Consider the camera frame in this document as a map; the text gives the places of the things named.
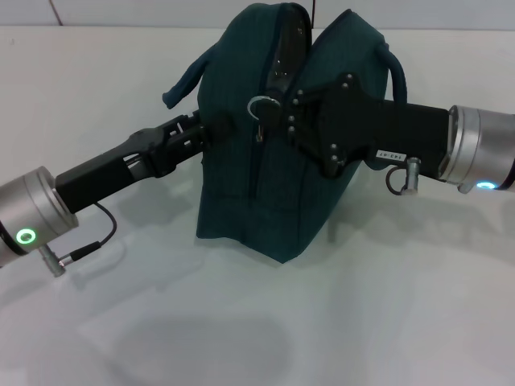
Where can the dark teal insulated bag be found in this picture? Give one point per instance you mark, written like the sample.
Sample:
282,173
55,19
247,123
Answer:
241,193

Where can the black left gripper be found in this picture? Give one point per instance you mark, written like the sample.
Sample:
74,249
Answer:
104,173

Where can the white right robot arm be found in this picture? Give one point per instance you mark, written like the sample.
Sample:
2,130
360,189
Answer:
475,144

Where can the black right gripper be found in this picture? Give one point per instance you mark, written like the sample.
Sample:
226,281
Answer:
382,132

